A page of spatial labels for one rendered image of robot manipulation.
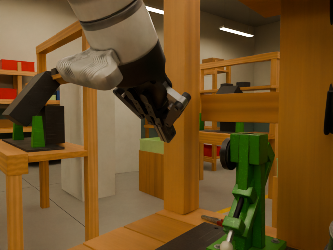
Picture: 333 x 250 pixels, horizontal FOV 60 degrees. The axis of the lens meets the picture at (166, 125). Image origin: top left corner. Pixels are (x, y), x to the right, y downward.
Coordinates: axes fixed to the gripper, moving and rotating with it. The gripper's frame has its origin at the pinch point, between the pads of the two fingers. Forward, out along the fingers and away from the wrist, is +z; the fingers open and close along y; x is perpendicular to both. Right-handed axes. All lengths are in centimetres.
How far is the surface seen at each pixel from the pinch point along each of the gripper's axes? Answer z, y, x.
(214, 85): 314, 263, -345
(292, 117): 26.2, -6.0, -32.5
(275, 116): 33, 1, -38
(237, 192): 27.7, -3.0, -8.6
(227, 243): 29.2, -5.8, 1.9
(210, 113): 36, 22, -36
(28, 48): 181, 650, -219
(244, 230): 30.9, -7.1, -2.6
